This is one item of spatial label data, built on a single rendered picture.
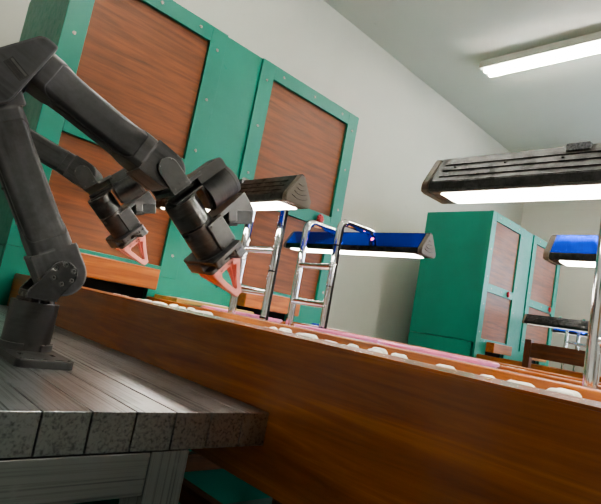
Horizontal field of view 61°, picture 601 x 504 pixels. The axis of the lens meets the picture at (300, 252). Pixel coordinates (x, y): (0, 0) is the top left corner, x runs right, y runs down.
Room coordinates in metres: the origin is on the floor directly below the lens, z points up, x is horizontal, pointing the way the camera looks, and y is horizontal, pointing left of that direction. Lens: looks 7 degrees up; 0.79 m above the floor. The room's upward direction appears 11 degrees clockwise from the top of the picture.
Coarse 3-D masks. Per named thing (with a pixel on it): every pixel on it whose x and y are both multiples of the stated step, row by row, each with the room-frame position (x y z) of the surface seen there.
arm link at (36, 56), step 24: (0, 48) 0.62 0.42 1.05; (24, 48) 0.64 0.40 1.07; (48, 48) 0.65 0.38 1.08; (0, 72) 0.63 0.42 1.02; (24, 72) 0.64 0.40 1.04; (48, 72) 0.67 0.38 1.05; (72, 72) 0.69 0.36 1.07; (0, 96) 0.63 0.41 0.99; (48, 96) 0.68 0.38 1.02; (72, 96) 0.69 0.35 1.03; (96, 96) 0.71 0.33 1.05; (72, 120) 0.72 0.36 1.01; (96, 120) 0.72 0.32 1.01; (120, 120) 0.74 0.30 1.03; (120, 144) 0.74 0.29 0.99; (144, 144) 0.75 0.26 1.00; (144, 168) 0.76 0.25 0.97
